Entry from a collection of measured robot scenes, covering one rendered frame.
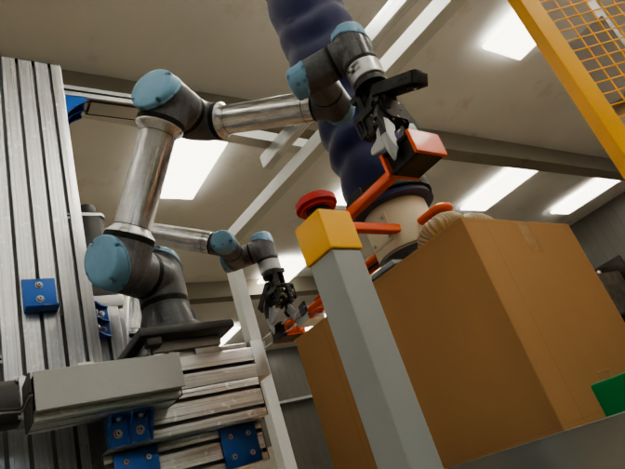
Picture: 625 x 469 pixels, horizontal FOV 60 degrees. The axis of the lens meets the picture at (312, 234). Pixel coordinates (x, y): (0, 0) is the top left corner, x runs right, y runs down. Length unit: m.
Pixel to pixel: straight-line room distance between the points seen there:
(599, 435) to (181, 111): 1.07
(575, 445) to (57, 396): 0.81
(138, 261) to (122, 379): 0.29
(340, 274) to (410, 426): 0.23
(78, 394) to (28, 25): 3.60
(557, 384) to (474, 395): 0.14
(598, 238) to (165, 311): 11.65
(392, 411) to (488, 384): 0.32
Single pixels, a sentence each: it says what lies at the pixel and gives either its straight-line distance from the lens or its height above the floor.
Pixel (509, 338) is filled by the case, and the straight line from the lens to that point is 1.00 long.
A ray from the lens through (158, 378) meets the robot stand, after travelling 1.12.
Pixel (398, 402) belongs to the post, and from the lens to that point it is 0.77.
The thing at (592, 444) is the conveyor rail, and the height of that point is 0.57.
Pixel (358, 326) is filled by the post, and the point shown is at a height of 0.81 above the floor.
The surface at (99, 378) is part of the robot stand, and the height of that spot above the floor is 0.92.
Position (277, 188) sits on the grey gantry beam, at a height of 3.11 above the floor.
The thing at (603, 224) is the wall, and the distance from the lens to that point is 12.53.
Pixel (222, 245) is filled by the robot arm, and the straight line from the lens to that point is 1.75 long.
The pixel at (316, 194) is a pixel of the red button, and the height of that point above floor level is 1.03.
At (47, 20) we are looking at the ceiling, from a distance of 4.41.
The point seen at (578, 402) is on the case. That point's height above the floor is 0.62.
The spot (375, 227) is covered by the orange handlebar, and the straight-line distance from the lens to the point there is 1.26.
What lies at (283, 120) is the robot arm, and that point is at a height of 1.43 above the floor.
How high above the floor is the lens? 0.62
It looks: 25 degrees up
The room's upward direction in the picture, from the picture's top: 19 degrees counter-clockwise
